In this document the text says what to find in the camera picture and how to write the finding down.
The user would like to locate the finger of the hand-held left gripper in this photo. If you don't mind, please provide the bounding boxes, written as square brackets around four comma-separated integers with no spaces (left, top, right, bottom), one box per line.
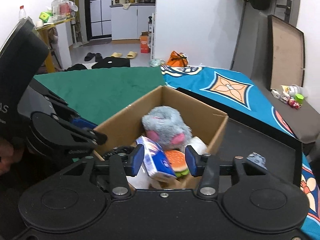
[49,112,108,146]
[42,92,98,131]

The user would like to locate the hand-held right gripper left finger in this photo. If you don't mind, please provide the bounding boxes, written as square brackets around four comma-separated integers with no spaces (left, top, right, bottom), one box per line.
[59,144,145,197]

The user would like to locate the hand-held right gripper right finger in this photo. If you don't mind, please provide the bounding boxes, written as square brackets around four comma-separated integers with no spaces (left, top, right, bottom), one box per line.
[185,145,270,197]

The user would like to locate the plush burger toy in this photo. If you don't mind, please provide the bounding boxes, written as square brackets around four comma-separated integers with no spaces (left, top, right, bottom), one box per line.
[165,150,191,179]

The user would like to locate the blue tissue pack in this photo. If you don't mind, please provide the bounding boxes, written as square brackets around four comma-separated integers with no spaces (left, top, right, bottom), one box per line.
[136,135,178,181]

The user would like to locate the brown cardboard box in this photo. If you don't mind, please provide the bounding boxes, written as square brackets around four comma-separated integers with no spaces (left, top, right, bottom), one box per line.
[92,85,229,189]

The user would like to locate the black tray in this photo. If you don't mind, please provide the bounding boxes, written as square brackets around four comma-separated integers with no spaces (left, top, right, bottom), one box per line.
[176,87,303,188]

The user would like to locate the person's left hand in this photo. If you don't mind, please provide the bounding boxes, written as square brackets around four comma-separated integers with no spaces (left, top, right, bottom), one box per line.
[0,140,25,177]

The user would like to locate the grey plush toy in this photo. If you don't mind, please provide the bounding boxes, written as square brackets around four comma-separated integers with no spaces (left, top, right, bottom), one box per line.
[142,106,193,151]

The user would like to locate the yellow table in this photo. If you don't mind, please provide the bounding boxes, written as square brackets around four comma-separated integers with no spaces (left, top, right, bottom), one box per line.
[36,17,76,73]

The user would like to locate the silver foil pouch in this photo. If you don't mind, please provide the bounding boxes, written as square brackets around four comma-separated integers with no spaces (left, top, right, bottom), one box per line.
[246,152,267,168]

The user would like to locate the black cloth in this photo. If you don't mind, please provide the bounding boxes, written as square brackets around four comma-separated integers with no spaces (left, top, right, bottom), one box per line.
[66,57,131,71]

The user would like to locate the black slippers pair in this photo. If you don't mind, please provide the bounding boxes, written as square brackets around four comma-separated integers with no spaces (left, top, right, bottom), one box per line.
[84,52,103,62]

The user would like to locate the blue printed blanket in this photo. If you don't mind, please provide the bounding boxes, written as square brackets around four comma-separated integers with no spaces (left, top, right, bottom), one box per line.
[160,64,320,233]

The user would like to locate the glass jar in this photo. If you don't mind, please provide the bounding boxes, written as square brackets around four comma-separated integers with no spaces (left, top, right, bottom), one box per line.
[51,0,72,22]

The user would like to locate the orange cardboard box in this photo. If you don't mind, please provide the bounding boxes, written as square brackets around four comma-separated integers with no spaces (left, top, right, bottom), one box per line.
[140,32,151,54]

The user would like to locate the orange bag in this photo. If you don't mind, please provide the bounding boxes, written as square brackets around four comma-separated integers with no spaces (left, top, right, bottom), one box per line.
[166,51,189,67]

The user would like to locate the white kitchen cabinet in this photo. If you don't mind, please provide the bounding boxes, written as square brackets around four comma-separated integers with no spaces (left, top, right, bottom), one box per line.
[110,3,156,41]

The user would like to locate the brown black-framed board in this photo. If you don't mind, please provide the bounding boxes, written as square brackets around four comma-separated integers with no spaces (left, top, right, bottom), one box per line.
[267,14,306,92]

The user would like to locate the black door handle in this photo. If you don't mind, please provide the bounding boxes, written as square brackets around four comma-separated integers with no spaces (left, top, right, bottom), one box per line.
[276,0,292,23]

